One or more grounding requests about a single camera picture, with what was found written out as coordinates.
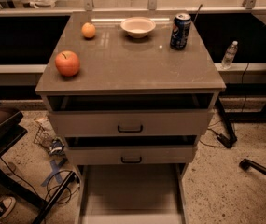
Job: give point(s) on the bottom open grey drawer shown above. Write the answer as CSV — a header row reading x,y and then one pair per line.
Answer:
x,y
132,194

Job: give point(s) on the dark side table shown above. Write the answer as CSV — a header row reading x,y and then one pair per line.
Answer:
x,y
10,133

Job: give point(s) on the red apple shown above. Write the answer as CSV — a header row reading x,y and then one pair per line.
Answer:
x,y
67,63

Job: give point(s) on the blue pepsi can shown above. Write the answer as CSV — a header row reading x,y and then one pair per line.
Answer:
x,y
180,31

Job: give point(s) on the black power adapter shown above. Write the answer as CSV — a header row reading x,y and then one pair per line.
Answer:
x,y
224,141

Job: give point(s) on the clear plastic water bottle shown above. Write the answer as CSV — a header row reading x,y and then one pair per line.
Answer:
x,y
229,55

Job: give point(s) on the wire mesh basket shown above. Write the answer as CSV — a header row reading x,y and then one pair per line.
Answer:
x,y
44,137

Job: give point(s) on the white bowl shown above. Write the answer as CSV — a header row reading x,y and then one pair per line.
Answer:
x,y
138,27

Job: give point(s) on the top grey drawer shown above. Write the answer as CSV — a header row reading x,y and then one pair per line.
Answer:
x,y
132,115

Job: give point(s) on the black chair leg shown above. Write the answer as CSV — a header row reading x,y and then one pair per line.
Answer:
x,y
245,164

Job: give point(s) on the middle grey drawer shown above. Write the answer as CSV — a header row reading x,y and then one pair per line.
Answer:
x,y
131,150

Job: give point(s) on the orange fruit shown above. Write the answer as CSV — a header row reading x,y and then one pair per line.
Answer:
x,y
88,30

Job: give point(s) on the grey drawer cabinet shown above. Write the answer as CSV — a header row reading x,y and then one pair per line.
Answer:
x,y
112,63

